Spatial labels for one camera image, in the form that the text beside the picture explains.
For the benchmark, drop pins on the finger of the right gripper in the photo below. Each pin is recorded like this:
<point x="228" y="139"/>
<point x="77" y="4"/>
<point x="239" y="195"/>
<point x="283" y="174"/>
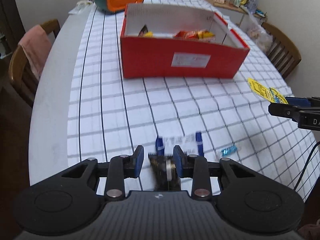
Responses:
<point x="290" y="111"/>
<point x="303" y="102"/>

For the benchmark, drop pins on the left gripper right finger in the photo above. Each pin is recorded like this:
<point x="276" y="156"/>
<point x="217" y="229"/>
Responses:
<point x="194" y="167"/>

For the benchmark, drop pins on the clear water bottle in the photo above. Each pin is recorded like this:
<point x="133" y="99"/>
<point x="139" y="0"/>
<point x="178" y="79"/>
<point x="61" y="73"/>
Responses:
<point x="252" y="6"/>

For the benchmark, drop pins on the small yellow snack packet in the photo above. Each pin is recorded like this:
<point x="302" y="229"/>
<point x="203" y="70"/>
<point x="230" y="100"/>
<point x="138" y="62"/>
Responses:
<point x="148" y="34"/>

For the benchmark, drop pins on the light blue candy wrapper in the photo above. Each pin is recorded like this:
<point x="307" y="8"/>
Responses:
<point x="229" y="150"/>

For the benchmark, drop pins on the red chips bag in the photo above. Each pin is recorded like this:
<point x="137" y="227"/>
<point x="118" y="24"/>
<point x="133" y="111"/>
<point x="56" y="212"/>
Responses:
<point x="197" y="35"/>

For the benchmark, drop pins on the black foil snack packet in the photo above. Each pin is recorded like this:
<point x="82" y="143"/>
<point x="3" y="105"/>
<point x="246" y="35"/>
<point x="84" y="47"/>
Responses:
<point x="165" y="173"/>

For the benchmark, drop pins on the right wooden chair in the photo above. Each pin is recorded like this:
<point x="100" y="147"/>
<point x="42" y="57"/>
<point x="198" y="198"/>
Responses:
<point x="283" y="53"/>

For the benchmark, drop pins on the wooden chair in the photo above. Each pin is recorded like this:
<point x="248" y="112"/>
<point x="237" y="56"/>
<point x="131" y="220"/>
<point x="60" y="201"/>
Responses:
<point x="283" y="53"/>
<point x="20" y="75"/>

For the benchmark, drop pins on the clear plastic bag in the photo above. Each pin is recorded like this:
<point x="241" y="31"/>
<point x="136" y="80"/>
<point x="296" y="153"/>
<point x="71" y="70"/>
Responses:
<point x="258" y="34"/>

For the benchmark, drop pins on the left wooden chair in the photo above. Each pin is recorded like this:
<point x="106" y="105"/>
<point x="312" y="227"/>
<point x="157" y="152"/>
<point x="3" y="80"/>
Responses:
<point x="20" y="75"/>

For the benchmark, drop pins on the brown orange snack bag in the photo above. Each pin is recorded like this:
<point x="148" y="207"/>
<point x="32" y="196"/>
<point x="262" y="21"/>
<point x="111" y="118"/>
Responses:
<point x="143" y="31"/>

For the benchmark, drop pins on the pink towel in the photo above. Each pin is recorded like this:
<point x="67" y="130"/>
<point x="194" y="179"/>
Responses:
<point x="36" y="46"/>

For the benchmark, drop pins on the white paper packet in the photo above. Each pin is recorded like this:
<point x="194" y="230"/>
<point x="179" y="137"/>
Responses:
<point x="80" y="7"/>

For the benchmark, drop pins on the white blue snack packet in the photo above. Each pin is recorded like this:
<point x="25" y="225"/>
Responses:
<point x="190" y="144"/>

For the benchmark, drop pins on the red cardboard box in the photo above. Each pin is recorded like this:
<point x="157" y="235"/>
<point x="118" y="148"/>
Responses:
<point x="165" y="56"/>

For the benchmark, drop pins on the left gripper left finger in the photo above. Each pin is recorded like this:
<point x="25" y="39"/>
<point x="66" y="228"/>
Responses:
<point x="120" y="168"/>

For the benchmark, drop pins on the white checked tablecloth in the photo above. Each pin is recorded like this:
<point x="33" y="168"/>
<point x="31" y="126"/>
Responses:
<point x="109" y="115"/>

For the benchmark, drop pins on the yellow minion jelly pack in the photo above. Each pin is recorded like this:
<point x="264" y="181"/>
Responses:
<point x="269" y="94"/>

